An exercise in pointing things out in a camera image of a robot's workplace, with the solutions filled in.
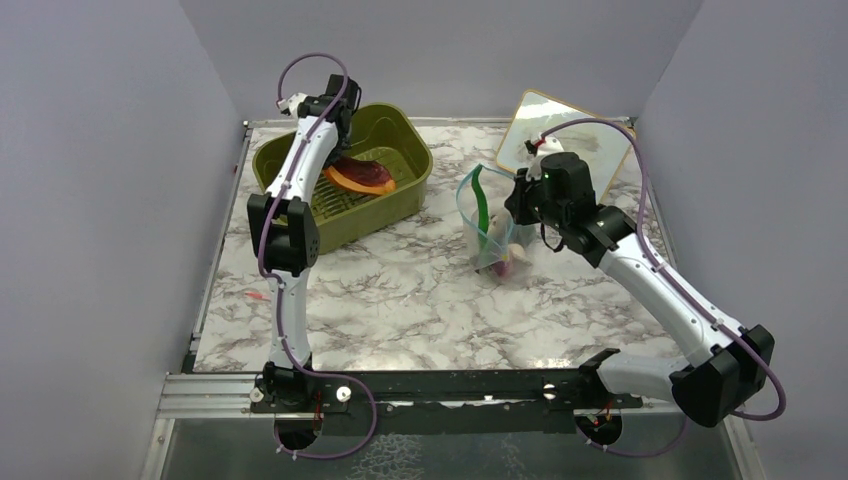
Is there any silver toy fish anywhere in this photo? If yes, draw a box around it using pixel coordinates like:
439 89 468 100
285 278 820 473
487 209 511 251

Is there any green chili pepper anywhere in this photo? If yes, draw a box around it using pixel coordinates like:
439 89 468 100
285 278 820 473
471 169 489 237

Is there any clear zip top bag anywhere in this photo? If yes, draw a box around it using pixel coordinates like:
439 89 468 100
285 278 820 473
455 163 537 284

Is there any white garlic piece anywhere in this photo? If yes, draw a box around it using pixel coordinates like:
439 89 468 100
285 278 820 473
508 243 532 264

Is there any purple red onion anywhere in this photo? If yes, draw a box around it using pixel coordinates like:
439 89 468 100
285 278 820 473
488 260 514 280

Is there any olive green plastic bin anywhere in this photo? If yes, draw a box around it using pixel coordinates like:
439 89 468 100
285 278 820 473
253 103 433 254

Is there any red meat slice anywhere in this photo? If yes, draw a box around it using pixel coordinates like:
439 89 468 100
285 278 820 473
333 157 393 187

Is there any orange squash slice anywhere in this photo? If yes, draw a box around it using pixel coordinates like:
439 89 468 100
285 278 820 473
323 167 397 196

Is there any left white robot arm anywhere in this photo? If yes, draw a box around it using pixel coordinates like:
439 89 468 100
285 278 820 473
247 74 360 411

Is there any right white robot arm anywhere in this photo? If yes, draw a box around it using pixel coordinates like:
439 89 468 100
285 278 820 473
505 152 775 427

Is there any wood framed whiteboard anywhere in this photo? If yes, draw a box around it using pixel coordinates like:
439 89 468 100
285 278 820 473
495 89 631 202

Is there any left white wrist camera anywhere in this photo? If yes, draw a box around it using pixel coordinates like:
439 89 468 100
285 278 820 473
276 92 308 118

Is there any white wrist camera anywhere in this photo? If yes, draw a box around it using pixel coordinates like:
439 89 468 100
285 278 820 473
276 92 308 118
525 136 565 180

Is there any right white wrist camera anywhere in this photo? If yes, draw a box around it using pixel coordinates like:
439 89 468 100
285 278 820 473
525 136 565 180

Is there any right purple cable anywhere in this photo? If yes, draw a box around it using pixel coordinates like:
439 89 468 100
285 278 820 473
539 117 788 460

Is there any purple cable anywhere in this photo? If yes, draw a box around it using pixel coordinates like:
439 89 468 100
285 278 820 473
539 117 788 460
256 52 380 462

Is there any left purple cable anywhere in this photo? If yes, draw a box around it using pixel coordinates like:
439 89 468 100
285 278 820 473
256 52 380 462

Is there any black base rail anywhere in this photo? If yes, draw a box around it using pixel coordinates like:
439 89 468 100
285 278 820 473
158 354 690 439

